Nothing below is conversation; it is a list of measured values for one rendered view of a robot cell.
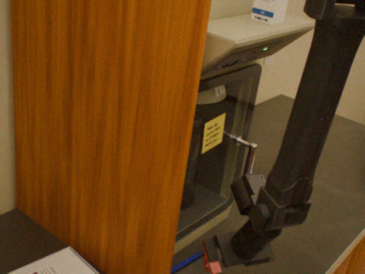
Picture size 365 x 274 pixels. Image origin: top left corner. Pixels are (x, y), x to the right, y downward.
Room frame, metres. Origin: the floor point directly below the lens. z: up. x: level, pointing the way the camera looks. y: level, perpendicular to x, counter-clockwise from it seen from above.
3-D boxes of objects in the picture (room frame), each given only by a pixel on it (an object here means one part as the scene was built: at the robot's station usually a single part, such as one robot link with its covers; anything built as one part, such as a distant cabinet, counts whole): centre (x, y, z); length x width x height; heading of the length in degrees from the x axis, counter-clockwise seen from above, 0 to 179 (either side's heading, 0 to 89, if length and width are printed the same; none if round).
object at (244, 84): (1.00, -0.06, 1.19); 0.30 x 0.01 x 0.40; 144
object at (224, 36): (0.97, -0.11, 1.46); 0.32 x 0.12 x 0.10; 145
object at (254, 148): (1.07, -0.15, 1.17); 0.05 x 0.03 x 0.10; 54
